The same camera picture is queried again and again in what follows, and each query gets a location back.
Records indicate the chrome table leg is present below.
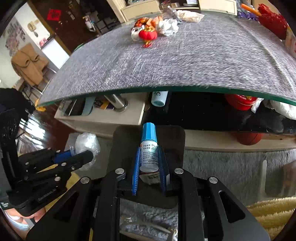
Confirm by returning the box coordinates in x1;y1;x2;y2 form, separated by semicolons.
105;94;129;113

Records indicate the grey shaggy rug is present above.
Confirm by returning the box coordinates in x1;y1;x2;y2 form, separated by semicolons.
64;133;296;241

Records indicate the blue capped spray bottle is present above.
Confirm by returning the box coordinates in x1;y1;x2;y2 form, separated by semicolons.
139;123;159;173

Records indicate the tan coat on chair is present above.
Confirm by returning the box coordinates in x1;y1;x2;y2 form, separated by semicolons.
11;43;49;86

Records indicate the light blue bottle under table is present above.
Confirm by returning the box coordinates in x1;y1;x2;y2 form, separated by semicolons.
151;91;168;107

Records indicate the orange handled tool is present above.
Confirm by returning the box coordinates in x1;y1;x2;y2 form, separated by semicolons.
241;4;261;16

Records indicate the red round tin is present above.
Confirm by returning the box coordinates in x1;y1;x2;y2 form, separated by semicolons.
225;94;257;111

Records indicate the cream tv cabinet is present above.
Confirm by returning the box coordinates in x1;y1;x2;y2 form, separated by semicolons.
121;1;237;21

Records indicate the silver blister pack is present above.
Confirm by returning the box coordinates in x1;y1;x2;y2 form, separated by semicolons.
165;6;183;24

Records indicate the yellow fluffy blanket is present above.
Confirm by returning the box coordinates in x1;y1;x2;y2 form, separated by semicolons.
246;197;296;240

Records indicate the black trash bin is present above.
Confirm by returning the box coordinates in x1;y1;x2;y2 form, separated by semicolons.
107;123;185;209

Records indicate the red plastic basket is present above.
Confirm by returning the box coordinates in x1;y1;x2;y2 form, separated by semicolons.
258;4;287;40

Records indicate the orange folded paper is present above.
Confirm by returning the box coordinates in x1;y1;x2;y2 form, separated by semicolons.
150;16;163;28

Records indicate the crumpled white tissue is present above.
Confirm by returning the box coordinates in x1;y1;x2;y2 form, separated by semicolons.
176;10;204;23

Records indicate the basketball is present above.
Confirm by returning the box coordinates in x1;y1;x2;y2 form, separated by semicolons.
234;133;263;146

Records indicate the red gold foil wrapper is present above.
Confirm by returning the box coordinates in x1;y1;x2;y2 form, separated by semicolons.
134;17;149;28

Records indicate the grey woven table mat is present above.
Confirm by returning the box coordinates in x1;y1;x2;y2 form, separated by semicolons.
40;12;295;105

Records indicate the dark brown door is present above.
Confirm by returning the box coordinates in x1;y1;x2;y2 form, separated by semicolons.
28;1;120;53

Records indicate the person's right hand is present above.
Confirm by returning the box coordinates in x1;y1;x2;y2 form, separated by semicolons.
3;208;46;240

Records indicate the red lantern ornament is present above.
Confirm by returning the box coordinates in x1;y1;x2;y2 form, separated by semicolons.
138;26;158;48

